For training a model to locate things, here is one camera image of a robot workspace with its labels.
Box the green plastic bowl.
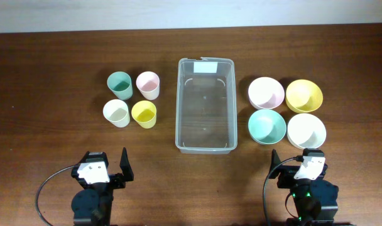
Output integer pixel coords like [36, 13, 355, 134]
[248, 109, 287, 145]

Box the white plastic bowl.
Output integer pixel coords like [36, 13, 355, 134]
[286, 113, 327, 149]

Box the white plastic cup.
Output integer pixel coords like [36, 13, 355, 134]
[102, 99, 130, 127]

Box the yellow plastic cup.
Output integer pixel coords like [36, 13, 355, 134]
[131, 100, 157, 129]

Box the pink plastic bowl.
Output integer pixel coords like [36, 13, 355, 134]
[248, 77, 285, 110]

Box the yellow plastic bowl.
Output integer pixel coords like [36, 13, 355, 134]
[285, 79, 324, 113]

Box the green plastic cup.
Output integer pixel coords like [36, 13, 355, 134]
[107, 72, 133, 100]

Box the pink plastic cup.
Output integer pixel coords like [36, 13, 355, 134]
[136, 72, 160, 100]

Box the clear plastic storage container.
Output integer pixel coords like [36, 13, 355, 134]
[175, 57, 237, 154]

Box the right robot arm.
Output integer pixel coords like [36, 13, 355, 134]
[263, 148, 339, 225]

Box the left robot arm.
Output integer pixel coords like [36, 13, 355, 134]
[71, 148, 134, 226]

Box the right black cable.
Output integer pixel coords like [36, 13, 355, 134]
[262, 155, 304, 226]

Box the black cable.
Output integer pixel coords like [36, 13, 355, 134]
[262, 155, 304, 226]
[35, 164, 80, 226]

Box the left black cable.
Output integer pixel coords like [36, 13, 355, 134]
[35, 164, 80, 226]

